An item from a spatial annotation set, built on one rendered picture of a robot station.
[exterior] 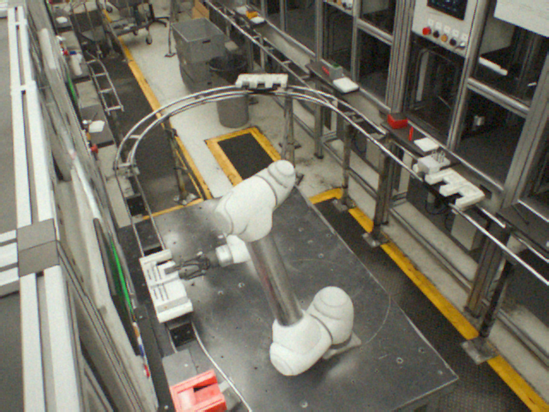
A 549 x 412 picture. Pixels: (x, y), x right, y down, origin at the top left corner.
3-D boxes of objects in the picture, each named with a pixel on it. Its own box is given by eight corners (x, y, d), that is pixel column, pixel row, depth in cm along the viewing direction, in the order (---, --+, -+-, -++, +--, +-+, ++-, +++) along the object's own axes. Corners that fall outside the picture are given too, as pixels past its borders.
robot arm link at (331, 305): (360, 327, 197) (364, 292, 182) (333, 355, 187) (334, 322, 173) (328, 305, 206) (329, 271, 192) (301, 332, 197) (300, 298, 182)
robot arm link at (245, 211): (338, 352, 183) (300, 392, 171) (308, 339, 195) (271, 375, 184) (274, 174, 153) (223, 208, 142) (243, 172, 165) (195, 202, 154)
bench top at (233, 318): (457, 384, 185) (459, 378, 183) (197, 511, 158) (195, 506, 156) (288, 179, 293) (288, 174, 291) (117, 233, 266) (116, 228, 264)
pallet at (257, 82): (237, 94, 353) (235, 81, 346) (240, 86, 363) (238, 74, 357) (286, 94, 347) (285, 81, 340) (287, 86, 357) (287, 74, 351)
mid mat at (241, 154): (301, 178, 399) (301, 178, 398) (240, 198, 385) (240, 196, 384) (256, 125, 471) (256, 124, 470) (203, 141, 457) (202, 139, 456)
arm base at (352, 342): (335, 305, 213) (335, 298, 209) (363, 345, 197) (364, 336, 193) (298, 320, 208) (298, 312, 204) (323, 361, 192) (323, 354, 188)
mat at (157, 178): (217, 202, 383) (217, 201, 382) (145, 225, 368) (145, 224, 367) (103, 7, 804) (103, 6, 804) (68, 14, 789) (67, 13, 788)
